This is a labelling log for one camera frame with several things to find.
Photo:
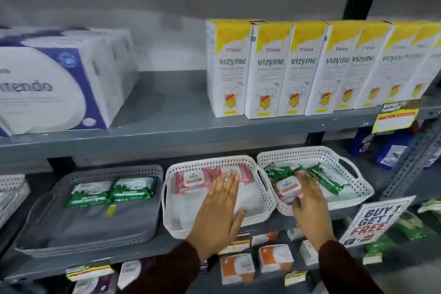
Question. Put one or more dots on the person's left hand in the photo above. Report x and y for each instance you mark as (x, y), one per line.
(215, 221)

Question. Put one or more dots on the person's right hand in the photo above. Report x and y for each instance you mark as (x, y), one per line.
(311, 214)

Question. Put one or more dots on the person's right thumb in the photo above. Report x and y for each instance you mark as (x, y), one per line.
(297, 209)

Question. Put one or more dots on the person's left thumb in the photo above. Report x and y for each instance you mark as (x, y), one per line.
(239, 218)

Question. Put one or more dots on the person's right forearm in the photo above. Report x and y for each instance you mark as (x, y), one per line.
(344, 271)

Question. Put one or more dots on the person's left forearm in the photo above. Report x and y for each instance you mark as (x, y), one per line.
(168, 271)

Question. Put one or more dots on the pink wet wipes packet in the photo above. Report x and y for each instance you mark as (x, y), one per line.
(193, 180)
(287, 188)

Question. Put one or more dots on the yellow red shelf label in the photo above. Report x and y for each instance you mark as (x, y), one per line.
(237, 245)
(89, 272)

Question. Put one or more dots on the small orange white box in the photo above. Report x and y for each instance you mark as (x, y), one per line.
(265, 238)

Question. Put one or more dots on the green wet wipes packet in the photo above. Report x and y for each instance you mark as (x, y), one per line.
(325, 178)
(133, 188)
(280, 171)
(89, 194)

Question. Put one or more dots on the white perforated plastic basket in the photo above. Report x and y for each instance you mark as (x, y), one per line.
(348, 176)
(179, 207)

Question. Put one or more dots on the white red promo sign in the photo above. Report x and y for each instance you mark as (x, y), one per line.
(375, 221)

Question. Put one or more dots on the green snack packet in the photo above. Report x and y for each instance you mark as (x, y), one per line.
(430, 208)
(411, 226)
(379, 249)

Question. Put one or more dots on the blue bottle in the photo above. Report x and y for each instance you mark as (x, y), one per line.
(363, 140)

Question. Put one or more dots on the blue refill pouch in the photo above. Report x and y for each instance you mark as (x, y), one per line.
(392, 150)

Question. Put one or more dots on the white carton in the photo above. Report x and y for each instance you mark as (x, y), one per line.
(129, 273)

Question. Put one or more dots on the grey perforated rack upright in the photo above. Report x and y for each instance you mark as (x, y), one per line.
(411, 161)

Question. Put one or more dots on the grey metal shelf rack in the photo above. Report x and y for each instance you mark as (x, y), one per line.
(172, 111)

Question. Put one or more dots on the small yellow sticker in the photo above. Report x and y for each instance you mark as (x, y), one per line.
(111, 210)

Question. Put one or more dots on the yellow shelf price tag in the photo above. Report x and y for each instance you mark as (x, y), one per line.
(395, 117)

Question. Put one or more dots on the row of yellow white boxes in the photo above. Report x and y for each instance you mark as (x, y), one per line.
(310, 66)

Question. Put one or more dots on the grey perforated plastic basket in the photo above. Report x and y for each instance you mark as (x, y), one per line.
(93, 221)

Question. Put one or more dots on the white purple packet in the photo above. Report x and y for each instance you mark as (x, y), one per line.
(93, 286)

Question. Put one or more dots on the white blue tissue pack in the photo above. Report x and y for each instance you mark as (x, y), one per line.
(58, 80)

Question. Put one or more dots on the white basket stack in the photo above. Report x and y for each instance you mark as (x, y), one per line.
(12, 195)

